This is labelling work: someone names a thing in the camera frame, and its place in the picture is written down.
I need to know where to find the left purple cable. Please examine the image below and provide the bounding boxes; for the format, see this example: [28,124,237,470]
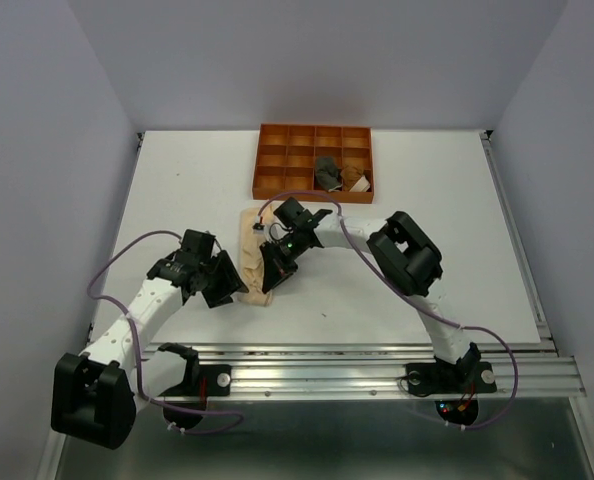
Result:
[85,229,246,435]

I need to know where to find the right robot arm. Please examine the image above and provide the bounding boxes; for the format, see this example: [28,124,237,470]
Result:
[252,197,481,395]

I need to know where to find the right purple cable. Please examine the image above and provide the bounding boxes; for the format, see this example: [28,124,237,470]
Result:
[255,191,519,432]

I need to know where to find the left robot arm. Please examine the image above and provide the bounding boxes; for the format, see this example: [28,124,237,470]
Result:
[51,230,247,449]

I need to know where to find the dark grey underwear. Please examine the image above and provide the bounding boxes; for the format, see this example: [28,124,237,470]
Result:
[315,156,342,192]

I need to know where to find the aluminium rail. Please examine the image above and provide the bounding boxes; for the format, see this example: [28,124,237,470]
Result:
[479,130,558,354]
[56,342,589,401]

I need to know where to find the aluminium front rail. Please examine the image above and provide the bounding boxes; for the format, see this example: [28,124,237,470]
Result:
[56,342,589,401]

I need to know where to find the orange compartment tray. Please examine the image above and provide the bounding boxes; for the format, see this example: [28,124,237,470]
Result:
[252,123,375,204]

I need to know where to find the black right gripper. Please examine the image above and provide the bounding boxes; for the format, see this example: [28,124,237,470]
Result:
[259,229,305,294]

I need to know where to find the peach underwear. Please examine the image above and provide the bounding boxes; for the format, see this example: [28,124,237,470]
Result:
[238,207,273,307]

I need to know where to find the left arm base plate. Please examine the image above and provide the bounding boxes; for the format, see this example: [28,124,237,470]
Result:
[143,364,232,397]

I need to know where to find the aluminium right side rail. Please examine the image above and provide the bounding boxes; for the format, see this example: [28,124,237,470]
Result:
[479,130,558,354]

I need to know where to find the brown underwear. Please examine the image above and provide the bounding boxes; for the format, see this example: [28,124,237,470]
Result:
[340,165,371,193]

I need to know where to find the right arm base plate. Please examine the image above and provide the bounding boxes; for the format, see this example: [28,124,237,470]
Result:
[404,362,497,397]

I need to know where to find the purple cable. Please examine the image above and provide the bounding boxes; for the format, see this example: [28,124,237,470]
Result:
[85,229,246,435]
[255,191,519,432]

